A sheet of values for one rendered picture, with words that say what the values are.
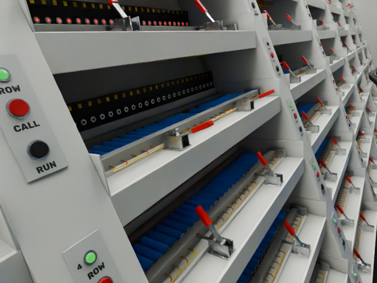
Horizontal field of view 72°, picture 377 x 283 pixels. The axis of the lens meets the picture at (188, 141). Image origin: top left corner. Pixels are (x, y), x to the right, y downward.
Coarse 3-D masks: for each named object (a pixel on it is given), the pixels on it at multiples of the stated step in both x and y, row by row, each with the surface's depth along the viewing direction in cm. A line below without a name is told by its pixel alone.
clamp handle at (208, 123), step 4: (200, 124) 39; (204, 124) 37; (208, 124) 37; (212, 124) 38; (192, 128) 39; (196, 128) 38; (200, 128) 38; (204, 128) 38; (176, 132) 41; (188, 132) 40; (192, 132) 39
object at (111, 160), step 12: (240, 96) 69; (252, 96) 73; (216, 108) 58; (228, 108) 62; (192, 120) 51; (204, 120) 54; (156, 132) 45; (180, 132) 48; (132, 144) 40; (144, 144) 41; (156, 144) 43; (108, 156) 36; (120, 156) 37; (132, 156) 39; (144, 156) 39; (108, 168) 36; (120, 168) 35
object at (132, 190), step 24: (192, 96) 73; (120, 120) 54; (240, 120) 55; (264, 120) 66; (192, 144) 43; (216, 144) 48; (96, 168) 29; (144, 168) 36; (168, 168) 37; (192, 168) 42; (120, 192) 31; (144, 192) 34; (168, 192) 38; (120, 216) 31
